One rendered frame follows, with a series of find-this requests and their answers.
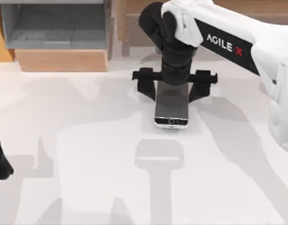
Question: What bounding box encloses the black and silver smartphone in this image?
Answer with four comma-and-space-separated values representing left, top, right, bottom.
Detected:
154, 80, 190, 129

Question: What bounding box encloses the pale wooden drawer front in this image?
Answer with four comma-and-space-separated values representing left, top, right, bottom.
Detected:
14, 48, 110, 72

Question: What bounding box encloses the grey pierced drawer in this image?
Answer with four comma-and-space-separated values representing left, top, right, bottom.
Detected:
0, 0, 113, 50

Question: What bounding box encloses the orange wooden cupboard side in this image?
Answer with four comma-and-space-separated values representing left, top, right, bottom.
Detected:
0, 4, 16, 63

